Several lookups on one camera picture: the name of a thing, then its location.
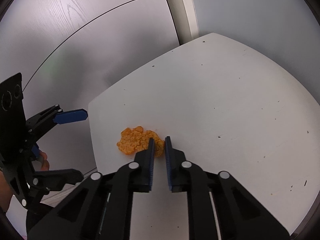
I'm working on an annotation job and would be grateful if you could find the person's left hand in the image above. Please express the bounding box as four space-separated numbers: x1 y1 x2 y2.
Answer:
34 151 50 171

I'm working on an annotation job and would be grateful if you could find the white nightstand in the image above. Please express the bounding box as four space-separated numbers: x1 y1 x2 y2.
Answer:
88 33 319 235

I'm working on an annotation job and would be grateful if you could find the white door frame trim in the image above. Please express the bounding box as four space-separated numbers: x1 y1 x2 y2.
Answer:
167 0 199 44

